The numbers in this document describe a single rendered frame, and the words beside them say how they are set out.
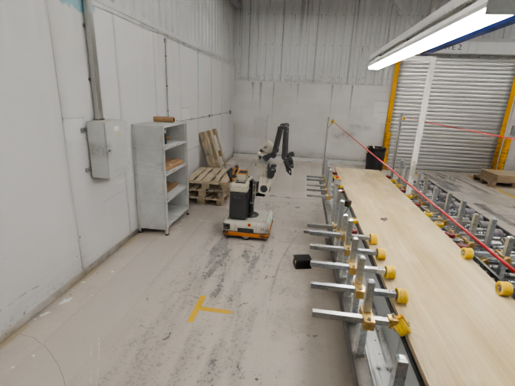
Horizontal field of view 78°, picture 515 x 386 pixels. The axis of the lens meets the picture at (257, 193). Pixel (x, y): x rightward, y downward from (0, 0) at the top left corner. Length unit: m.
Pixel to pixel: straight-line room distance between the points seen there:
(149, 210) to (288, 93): 6.78
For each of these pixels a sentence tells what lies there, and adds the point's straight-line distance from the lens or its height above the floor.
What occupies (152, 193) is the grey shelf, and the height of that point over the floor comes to 0.62.
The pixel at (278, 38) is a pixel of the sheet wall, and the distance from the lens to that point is 10.52.
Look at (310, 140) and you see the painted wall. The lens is 10.42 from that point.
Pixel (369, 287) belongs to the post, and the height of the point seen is 1.11.
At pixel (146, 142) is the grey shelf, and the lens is 4.51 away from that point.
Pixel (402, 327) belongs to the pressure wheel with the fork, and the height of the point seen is 0.95.
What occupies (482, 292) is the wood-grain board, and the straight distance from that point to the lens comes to 2.39.
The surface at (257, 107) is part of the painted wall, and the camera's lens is 10.45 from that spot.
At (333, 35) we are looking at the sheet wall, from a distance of 10.55.
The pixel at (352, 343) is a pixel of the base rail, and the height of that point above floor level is 0.70.
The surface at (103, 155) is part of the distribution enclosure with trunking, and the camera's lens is 3.76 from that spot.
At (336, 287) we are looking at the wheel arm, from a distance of 1.91.
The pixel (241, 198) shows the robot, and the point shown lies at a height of 0.61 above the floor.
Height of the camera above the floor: 1.96
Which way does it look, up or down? 17 degrees down
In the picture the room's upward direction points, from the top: 2 degrees clockwise
